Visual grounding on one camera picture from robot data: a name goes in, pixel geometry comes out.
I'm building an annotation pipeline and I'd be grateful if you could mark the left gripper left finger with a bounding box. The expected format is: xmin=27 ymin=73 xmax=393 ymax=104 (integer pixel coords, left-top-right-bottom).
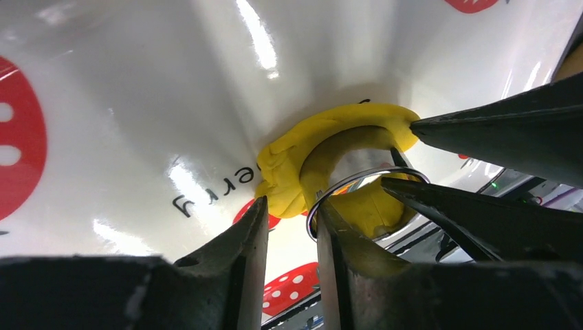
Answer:
xmin=1 ymin=197 xmax=268 ymax=329

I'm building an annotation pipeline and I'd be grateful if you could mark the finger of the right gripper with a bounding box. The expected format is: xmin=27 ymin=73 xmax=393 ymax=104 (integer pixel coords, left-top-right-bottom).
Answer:
xmin=410 ymin=74 xmax=582 ymax=188
xmin=382 ymin=177 xmax=582 ymax=262

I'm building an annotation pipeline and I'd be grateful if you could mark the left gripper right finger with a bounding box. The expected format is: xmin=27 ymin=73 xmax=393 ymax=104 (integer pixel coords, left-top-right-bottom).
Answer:
xmin=317 ymin=202 xmax=582 ymax=329

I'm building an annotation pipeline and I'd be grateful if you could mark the yellow dough piece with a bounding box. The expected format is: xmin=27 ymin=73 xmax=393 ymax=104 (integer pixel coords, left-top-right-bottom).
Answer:
xmin=300 ymin=126 xmax=415 ymax=239

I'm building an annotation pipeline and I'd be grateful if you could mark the metal ring cutter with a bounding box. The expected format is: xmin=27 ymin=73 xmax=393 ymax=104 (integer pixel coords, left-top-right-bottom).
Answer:
xmin=306 ymin=147 xmax=430 ymax=241

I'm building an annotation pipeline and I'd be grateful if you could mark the yellow dough scrap strip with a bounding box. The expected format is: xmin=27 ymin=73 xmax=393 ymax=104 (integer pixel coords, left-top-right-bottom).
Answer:
xmin=255 ymin=102 xmax=420 ymax=219

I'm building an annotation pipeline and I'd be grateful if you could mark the white strawberry tray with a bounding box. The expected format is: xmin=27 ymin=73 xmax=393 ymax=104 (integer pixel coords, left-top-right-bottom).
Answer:
xmin=1 ymin=1 xmax=582 ymax=321

